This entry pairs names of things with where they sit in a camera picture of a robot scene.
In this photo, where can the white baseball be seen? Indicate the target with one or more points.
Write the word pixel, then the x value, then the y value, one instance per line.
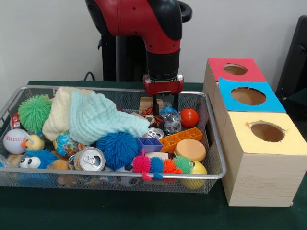
pixel 13 141

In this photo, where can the mint green cloth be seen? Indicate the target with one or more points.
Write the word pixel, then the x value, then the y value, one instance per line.
pixel 100 119

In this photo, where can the shallow silver mesh bin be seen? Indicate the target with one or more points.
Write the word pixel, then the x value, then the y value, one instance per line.
pixel 36 182

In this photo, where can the dark green table cloth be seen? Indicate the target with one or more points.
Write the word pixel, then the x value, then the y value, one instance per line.
pixel 120 210

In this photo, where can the blue spiky rubber ball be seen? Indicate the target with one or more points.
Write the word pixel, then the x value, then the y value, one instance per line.
pixel 117 149

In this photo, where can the silver-top drink can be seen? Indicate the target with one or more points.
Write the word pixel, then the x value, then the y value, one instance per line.
pixel 91 159

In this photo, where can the red ball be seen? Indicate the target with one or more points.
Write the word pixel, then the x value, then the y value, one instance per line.
pixel 189 117

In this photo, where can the yellow smiley ball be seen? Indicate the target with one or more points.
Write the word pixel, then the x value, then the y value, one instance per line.
pixel 199 170

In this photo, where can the green spiky rubber ball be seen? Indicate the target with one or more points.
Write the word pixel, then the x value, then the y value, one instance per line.
pixel 33 112

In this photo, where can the wooden three-hole box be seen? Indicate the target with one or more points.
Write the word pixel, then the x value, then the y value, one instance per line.
pixel 263 182

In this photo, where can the cream knit cloth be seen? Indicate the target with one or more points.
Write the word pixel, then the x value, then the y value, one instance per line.
pixel 57 112

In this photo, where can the black upright panel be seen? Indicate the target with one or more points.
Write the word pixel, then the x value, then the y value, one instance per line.
pixel 297 48

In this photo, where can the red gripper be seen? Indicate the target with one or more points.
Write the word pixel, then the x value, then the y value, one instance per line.
pixel 163 87

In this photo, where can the round orange sponge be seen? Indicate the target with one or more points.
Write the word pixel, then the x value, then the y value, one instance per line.
pixel 189 149

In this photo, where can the crushed clear plastic bottle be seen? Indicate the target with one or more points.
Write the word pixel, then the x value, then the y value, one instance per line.
pixel 171 123

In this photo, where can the rainbow spiky caterpillar toy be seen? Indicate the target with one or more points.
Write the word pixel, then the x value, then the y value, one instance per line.
pixel 141 164

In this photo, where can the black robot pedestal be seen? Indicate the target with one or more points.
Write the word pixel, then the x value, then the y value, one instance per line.
pixel 124 60

